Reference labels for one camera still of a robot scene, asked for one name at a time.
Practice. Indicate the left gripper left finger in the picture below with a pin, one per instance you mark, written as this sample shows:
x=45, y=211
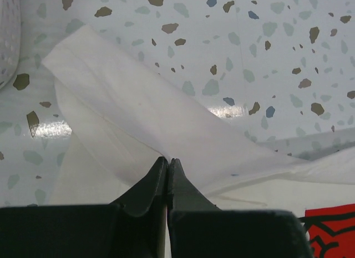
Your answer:
x=133, y=225

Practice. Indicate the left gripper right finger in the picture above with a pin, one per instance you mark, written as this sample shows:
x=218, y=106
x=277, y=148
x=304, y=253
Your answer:
x=198, y=228

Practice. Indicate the white t shirt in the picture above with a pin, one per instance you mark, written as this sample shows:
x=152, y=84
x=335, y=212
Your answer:
x=126, y=115

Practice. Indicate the white plastic laundry basket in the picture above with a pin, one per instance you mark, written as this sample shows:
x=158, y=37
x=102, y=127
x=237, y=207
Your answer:
x=10, y=39

